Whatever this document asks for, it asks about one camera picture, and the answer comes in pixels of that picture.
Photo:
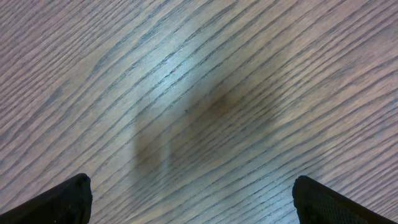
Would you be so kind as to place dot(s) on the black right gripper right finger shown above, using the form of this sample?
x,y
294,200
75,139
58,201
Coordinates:
x,y
318,204

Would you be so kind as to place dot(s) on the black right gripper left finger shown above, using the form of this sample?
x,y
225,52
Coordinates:
x,y
68,202

